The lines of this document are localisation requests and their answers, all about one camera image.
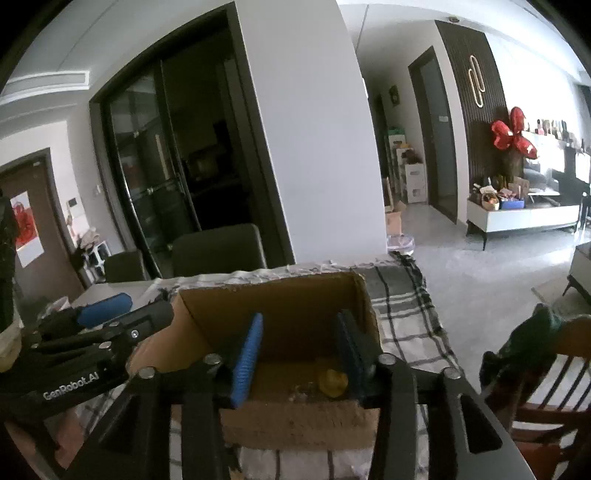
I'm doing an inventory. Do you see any white low cabinet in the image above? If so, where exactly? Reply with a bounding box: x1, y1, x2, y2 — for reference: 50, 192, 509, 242
466, 196, 583, 251

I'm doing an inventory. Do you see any large dark dining chair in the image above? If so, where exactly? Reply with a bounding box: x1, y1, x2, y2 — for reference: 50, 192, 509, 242
172, 223, 269, 278

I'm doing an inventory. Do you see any dark glass sliding door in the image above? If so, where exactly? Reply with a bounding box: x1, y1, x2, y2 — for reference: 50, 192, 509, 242
90, 7, 296, 280

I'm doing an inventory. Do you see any clear plastic table cover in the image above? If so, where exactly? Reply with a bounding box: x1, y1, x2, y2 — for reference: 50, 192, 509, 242
152, 258, 393, 296

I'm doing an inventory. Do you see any television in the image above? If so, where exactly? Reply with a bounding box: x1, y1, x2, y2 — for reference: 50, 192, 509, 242
551, 168, 591, 205

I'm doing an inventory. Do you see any red balloon decoration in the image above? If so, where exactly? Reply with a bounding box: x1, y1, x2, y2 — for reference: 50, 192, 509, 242
491, 106, 540, 161

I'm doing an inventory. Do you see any brown wooden chair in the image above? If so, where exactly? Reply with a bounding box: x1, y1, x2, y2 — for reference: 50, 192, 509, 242
480, 316, 591, 480

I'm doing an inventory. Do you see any small yellow snack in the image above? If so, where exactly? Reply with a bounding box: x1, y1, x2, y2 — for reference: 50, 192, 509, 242
318, 368, 349, 398

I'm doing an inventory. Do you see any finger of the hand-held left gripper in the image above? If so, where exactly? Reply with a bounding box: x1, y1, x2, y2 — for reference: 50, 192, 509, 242
34, 292, 134, 343
28, 300, 175, 370

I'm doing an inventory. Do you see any dark slatted wall panel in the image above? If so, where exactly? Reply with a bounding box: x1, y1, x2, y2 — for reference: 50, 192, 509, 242
434, 21, 525, 185

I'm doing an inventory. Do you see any gold loop wall light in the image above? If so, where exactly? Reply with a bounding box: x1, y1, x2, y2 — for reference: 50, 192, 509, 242
466, 55, 486, 109

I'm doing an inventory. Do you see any dark grey hallway door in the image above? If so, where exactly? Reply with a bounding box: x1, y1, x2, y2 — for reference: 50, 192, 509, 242
409, 46, 458, 223

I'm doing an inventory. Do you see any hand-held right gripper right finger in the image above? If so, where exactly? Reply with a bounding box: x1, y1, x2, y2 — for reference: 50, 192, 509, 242
335, 309, 532, 480

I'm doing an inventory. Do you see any brown entrance door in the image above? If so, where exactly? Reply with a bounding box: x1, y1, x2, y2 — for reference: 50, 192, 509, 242
0, 148, 86, 301

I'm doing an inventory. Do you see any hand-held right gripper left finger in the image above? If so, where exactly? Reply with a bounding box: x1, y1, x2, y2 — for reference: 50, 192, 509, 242
58, 313, 265, 480

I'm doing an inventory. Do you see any white carton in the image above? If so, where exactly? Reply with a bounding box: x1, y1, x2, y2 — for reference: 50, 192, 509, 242
404, 164, 428, 204

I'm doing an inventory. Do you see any grey plaid cloth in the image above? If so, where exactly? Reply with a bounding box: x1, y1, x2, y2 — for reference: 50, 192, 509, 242
78, 251, 467, 480

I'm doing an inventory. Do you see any white storage shelf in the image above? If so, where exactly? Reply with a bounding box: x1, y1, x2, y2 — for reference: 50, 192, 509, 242
81, 240, 112, 282

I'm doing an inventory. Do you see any cardboard box on floor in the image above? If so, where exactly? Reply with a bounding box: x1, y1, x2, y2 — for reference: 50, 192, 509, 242
385, 200, 407, 236

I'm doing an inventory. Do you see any small dark dining chair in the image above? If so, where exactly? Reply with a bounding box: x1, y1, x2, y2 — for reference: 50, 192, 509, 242
104, 250, 151, 283

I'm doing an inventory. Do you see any row of shelf ornaments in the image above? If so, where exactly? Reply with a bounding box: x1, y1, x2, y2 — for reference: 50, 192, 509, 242
522, 117, 580, 140

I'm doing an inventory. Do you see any brown cardboard box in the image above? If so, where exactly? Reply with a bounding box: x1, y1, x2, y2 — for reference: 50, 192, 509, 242
127, 271, 384, 450

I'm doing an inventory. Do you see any green cloth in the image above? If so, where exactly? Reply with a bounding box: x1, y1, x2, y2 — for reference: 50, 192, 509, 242
480, 305, 566, 393

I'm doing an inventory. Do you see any red wall poster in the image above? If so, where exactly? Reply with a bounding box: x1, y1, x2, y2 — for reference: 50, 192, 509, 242
10, 191, 45, 267

